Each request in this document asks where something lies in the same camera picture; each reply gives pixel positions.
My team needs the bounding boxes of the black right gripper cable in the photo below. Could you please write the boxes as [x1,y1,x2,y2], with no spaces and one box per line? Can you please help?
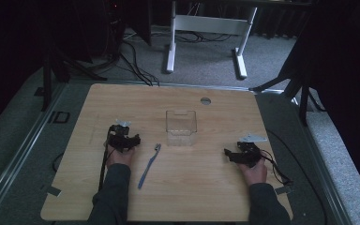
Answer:
[260,149,294,188]

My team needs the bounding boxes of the person's left hand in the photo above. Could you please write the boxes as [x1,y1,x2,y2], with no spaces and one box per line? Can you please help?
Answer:
[105,143,136,169]

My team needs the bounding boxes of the clear plastic container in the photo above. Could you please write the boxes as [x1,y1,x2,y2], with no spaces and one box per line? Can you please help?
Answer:
[165,109,198,147]

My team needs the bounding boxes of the white desk frame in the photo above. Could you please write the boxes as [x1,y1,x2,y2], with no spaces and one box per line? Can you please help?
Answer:
[165,0,259,80]

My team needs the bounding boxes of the black cable loop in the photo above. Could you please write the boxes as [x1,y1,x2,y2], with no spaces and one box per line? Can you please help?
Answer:
[52,151,66,173]

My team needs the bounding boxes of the metal floor rail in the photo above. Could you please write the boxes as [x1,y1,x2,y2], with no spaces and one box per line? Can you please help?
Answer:
[0,82,68,217]
[289,93,355,225]

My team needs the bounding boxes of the long black cable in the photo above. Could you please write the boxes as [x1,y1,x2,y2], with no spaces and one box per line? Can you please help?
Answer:
[266,128,328,225]

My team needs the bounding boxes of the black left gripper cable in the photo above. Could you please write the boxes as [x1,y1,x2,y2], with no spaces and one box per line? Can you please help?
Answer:
[97,127,117,192]

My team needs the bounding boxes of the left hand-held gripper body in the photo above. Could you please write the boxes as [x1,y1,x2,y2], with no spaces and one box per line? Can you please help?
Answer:
[107,118,137,154]

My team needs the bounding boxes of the grey tape piece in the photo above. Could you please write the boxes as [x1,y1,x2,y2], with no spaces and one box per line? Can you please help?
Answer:
[46,185,63,198]
[274,185,294,196]

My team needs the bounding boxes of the person's right hand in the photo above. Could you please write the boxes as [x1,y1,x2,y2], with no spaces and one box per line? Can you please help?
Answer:
[237,157,268,188]

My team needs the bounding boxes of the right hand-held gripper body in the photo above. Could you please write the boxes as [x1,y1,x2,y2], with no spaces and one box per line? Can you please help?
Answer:
[236,133,265,169]

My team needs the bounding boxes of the cables under white desk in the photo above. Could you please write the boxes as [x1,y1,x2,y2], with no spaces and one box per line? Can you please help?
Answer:
[175,30,233,44]

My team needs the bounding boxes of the blue toothbrush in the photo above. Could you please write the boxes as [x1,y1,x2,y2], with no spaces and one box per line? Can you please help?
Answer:
[137,142,162,190]

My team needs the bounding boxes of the black rectangular bracket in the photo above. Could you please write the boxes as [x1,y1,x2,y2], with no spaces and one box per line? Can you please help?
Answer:
[48,110,71,125]

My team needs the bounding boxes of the black floor cables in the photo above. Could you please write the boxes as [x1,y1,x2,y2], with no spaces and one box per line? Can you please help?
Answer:
[117,39,161,87]

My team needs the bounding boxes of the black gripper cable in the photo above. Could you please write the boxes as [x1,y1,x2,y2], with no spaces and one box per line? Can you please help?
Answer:
[260,149,294,188]
[97,127,117,192]

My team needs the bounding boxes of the black tripod stand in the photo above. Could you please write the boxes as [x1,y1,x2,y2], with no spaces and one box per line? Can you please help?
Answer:
[40,46,109,113]
[248,59,327,127]

